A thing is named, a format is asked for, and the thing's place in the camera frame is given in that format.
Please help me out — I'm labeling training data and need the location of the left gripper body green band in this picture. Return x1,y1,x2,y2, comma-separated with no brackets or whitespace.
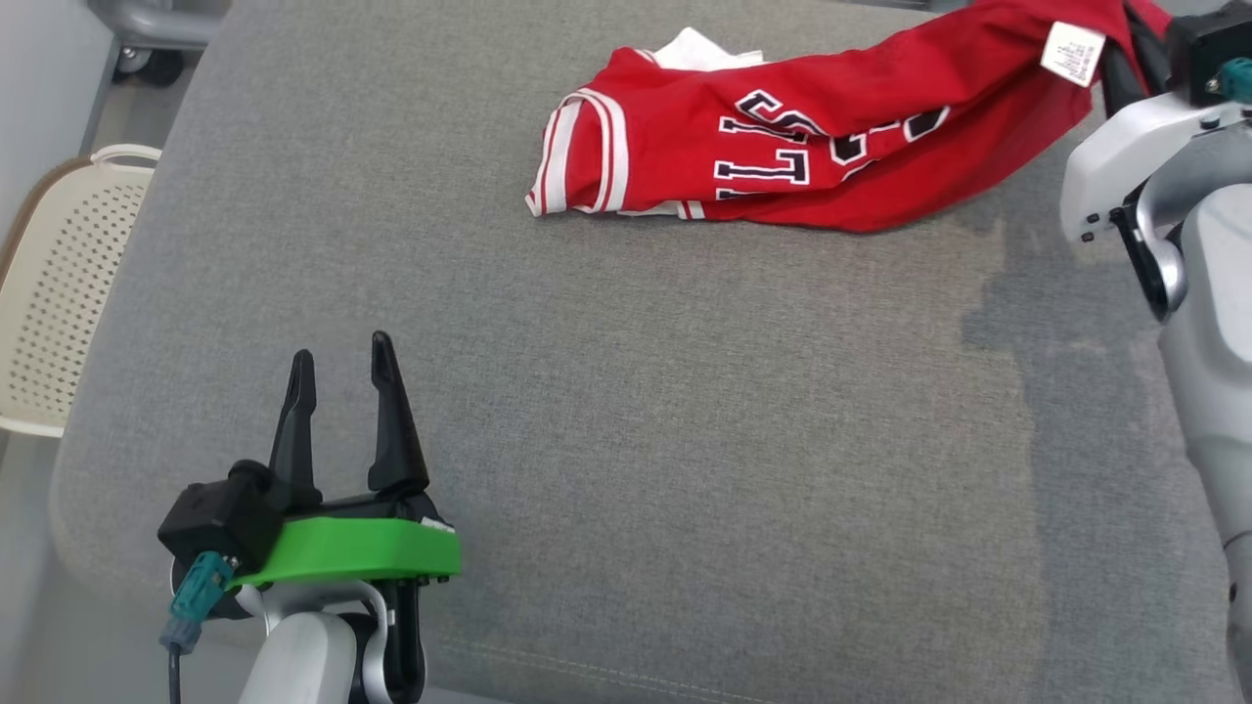
230,489,463,593

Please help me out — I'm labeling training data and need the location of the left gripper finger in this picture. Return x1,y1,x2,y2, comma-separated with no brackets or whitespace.
269,349,322,509
368,330,431,495

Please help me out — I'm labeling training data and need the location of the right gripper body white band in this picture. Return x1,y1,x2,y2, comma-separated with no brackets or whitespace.
1059,88,1252,245

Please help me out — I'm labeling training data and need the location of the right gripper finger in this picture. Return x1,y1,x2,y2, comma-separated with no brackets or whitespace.
1125,0,1175,97
1100,39,1143,116

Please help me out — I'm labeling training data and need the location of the red jersey black white lettering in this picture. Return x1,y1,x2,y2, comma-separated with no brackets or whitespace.
525,0,1175,234

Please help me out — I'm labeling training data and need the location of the cream perforated laundry basket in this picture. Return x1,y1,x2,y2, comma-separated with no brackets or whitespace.
0,144,162,439

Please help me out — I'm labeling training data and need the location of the grey fabric sofa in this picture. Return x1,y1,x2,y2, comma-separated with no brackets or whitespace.
49,0,1238,704

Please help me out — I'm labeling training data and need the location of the black caster wheel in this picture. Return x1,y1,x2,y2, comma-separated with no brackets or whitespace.
112,47,187,89

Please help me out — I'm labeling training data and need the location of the teal right camera cable plug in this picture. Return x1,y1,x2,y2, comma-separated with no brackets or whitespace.
1213,57,1252,105

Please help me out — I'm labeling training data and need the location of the teal camera cable plug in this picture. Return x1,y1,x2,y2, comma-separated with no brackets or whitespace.
159,550,236,704
1213,57,1252,105

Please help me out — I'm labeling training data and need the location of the teal left camera cable plug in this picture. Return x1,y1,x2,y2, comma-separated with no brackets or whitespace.
159,550,236,704

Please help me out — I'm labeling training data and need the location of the grey cart frame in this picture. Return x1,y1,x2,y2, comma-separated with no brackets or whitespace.
86,0,231,50

